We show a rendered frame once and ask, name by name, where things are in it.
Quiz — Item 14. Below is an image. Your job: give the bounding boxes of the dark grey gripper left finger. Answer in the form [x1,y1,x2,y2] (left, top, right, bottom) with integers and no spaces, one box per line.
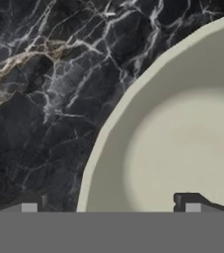
[0,193,48,213]

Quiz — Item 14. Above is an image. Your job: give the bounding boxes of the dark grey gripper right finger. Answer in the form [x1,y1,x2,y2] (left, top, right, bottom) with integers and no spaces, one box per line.
[173,192,224,213]

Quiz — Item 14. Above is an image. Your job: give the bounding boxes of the cream white bowl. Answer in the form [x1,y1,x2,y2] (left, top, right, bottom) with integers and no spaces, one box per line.
[76,11,224,213]

